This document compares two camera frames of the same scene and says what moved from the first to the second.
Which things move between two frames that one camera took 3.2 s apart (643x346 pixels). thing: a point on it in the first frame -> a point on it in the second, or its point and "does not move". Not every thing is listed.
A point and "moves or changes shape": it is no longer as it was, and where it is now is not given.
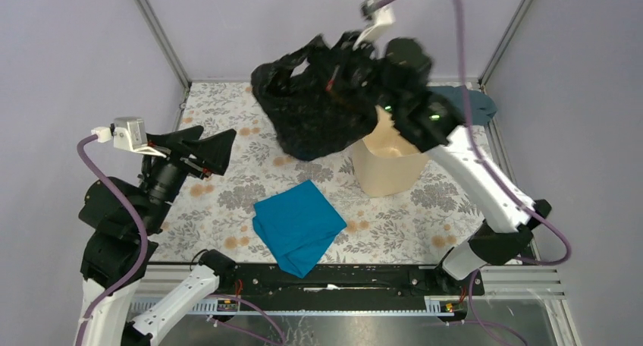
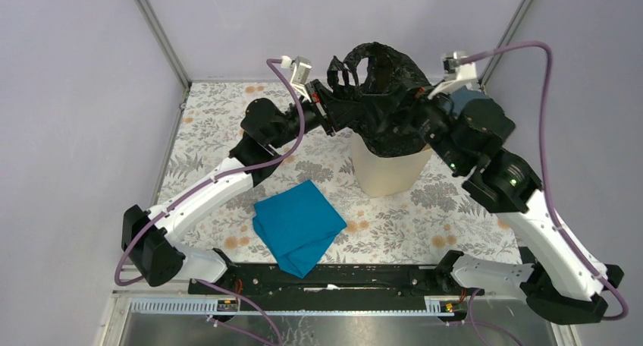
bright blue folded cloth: [298, 224] does not move
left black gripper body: [167, 175] -> [316, 114]
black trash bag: [323, 96] moves or changes shape
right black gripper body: [356, 68] -> [433, 121]
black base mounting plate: [346, 281] does not move
